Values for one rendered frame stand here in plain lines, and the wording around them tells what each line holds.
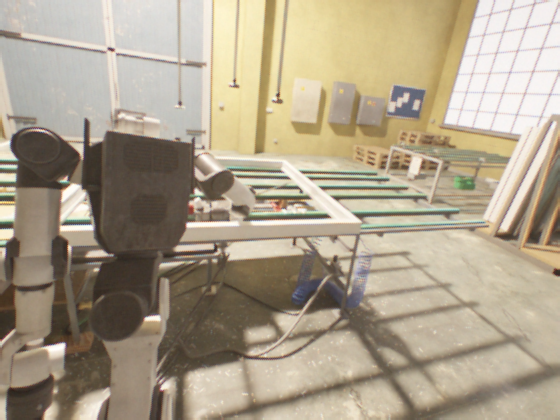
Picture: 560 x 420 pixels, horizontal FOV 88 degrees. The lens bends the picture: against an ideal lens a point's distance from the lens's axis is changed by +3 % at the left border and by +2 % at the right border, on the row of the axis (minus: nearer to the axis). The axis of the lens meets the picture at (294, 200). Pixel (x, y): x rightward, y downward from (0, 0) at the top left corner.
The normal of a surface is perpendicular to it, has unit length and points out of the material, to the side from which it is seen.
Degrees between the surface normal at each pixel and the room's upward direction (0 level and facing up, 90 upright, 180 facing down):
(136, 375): 58
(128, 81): 90
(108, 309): 65
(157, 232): 81
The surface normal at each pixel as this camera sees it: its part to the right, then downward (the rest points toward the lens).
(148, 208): 0.59, 0.19
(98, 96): 0.33, 0.36
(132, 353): 0.32, -0.20
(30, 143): 0.61, -0.07
